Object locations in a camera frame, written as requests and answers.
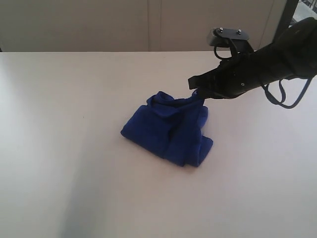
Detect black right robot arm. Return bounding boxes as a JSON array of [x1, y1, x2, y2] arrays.
[[188, 17, 317, 99]]

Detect black window frame post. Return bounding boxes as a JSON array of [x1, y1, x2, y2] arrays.
[[273, 0, 299, 42]]

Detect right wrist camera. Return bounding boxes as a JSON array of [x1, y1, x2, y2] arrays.
[[207, 27, 249, 48]]

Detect blue towel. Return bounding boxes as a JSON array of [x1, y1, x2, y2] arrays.
[[121, 91, 213, 167]]

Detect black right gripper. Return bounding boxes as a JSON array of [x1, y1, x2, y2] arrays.
[[188, 51, 267, 100]]

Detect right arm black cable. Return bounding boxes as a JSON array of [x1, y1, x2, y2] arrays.
[[262, 74, 312, 109]]

